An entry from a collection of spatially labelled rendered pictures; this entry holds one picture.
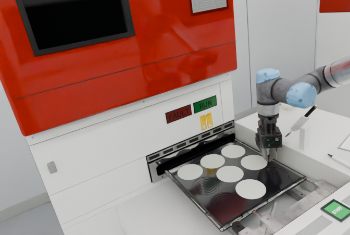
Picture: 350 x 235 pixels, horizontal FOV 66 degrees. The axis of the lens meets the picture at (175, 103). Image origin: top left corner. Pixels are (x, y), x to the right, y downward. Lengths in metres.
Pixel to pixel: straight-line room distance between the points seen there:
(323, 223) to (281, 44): 3.05
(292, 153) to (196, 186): 0.37
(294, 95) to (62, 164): 0.77
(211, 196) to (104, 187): 0.40
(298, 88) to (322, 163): 0.29
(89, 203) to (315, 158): 0.82
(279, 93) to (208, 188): 0.40
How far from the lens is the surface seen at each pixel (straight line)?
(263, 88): 0.92
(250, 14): 3.28
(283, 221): 0.92
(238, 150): 1.18
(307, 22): 4.04
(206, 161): 1.12
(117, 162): 1.05
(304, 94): 0.85
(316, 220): 0.83
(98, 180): 1.06
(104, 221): 1.17
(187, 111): 1.10
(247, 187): 0.99
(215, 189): 0.99
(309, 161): 1.05
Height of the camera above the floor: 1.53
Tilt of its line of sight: 21 degrees down
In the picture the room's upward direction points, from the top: 9 degrees counter-clockwise
